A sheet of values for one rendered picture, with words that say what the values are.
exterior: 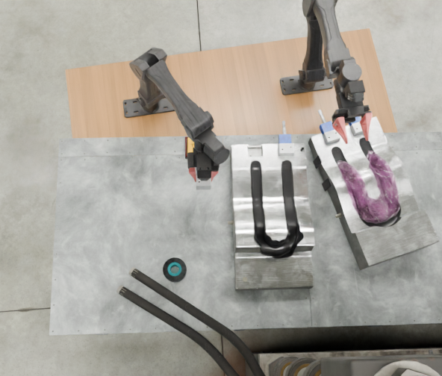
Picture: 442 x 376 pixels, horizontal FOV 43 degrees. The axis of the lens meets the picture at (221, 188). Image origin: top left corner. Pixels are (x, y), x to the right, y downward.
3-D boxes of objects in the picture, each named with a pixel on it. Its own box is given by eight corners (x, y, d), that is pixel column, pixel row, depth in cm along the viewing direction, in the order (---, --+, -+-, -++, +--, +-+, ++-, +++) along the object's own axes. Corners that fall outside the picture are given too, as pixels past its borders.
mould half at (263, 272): (230, 153, 208) (231, 139, 195) (300, 151, 209) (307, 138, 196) (235, 290, 194) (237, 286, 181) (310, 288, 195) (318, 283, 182)
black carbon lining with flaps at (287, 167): (248, 162, 199) (250, 153, 190) (293, 161, 200) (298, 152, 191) (253, 260, 190) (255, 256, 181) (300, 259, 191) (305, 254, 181)
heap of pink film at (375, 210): (331, 163, 201) (336, 156, 194) (377, 148, 203) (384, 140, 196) (359, 230, 195) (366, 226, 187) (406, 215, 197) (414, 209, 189)
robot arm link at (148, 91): (163, 100, 203) (160, 60, 172) (148, 111, 202) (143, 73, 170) (153, 87, 204) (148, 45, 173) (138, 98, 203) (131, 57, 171)
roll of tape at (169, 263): (180, 254, 197) (179, 253, 193) (190, 274, 195) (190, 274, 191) (159, 265, 195) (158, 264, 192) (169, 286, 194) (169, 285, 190)
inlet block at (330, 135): (311, 115, 210) (314, 109, 204) (324, 111, 210) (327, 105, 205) (325, 147, 206) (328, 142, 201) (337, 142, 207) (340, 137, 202)
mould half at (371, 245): (307, 142, 210) (313, 131, 199) (372, 121, 213) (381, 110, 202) (360, 270, 197) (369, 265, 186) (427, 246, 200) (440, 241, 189)
